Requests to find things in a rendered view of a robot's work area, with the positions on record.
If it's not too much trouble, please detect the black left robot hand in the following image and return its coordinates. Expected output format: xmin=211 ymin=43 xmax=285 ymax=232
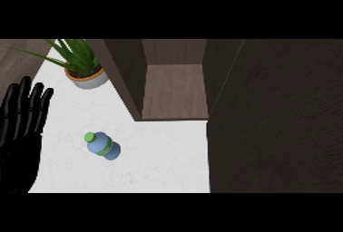
xmin=0 ymin=75 xmax=55 ymax=194

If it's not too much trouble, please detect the blue water bottle green cap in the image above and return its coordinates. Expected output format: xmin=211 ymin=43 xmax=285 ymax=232
xmin=83 ymin=131 xmax=121 ymax=161

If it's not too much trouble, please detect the dark brown wooden cabinet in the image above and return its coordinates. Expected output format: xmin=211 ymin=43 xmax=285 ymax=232
xmin=87 ymin=39 xmax=245 ymax=122

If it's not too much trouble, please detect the dark brown cabinet door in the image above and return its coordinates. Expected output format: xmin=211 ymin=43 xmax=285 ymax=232
xmin=205 ymin=39 xmax=343 ymax=194

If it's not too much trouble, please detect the green potted plant white pot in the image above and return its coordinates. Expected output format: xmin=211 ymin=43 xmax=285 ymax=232
xmin=6 ymin=39 xmax=109 ymax=91

